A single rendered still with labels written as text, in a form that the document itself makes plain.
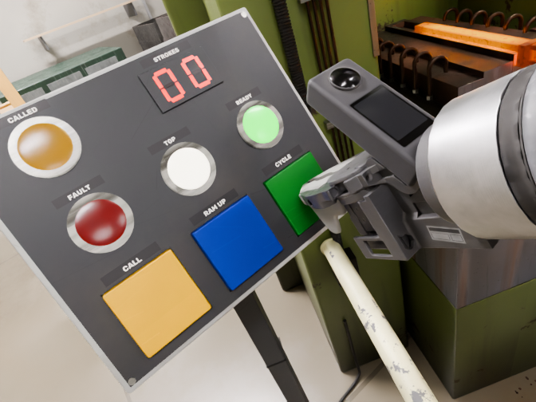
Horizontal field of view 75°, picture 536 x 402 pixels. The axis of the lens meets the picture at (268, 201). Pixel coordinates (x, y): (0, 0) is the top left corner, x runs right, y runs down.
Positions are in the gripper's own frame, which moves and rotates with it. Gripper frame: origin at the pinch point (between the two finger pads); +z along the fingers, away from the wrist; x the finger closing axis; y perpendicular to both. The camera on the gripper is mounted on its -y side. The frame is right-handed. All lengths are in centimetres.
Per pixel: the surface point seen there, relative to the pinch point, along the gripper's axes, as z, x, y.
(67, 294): 1.6, -25.8, -5.0
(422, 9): 32, 78, -15
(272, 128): 1.2, 1.0, -7.7
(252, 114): 1.2, -0.2, -10.3
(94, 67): 517, 87, -250
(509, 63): -0.1, 43.5, 3.8
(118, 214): 1.3, -18.2, -8.7
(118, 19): 661, 206, -377
